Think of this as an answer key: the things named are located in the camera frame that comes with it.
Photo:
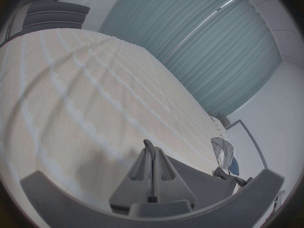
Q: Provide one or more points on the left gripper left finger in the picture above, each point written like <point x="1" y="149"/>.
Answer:
<point x="125" y="193"/>

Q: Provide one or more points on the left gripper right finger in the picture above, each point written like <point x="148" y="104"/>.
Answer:
<point x="178" y="191"/>

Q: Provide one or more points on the black T-shirt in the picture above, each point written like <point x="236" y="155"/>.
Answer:
<point x="204" y="184"/>

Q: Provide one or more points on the pile of clothes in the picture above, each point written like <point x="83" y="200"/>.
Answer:
<point x="226" y="153"/>

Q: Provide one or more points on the bed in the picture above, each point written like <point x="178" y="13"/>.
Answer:
<point x="95" y="91"/>

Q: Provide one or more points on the white printed pillow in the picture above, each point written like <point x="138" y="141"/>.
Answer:
<point x="218" y="127"/>

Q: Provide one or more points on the grey bedside table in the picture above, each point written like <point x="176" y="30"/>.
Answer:
<point x="223" y="119"/>

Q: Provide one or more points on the blue-green curtain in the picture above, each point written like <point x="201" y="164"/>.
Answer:
<point x="166" y="20"/>
<point x="225" y="63"/>

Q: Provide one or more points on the black chest of drawers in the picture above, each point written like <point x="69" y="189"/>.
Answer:
<point x="54" y="13"/>

